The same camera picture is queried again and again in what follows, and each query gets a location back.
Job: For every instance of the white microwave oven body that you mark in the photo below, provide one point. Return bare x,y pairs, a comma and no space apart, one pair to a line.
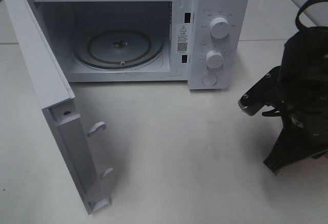
66,22

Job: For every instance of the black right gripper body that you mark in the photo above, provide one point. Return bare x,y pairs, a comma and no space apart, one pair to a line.
302,85

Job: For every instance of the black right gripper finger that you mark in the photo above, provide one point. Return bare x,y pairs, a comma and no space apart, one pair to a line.
263,93
288,150

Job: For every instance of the white warning label sticker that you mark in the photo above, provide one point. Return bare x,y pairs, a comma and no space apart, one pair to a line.
182,38

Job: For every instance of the round white door button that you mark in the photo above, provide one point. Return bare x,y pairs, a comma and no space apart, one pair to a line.
209,80

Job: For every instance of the glass microwave turntable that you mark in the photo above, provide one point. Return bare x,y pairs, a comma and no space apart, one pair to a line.
119,49

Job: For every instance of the lower white dial knob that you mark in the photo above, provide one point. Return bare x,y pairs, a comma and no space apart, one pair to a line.
214,59

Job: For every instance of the white dial knob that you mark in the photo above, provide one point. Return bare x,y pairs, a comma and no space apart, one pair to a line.
214,59
219,27

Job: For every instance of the upper white dial knob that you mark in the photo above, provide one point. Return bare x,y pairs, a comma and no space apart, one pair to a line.
219,27

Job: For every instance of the white microwave door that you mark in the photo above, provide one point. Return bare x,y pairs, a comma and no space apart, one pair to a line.
56,100

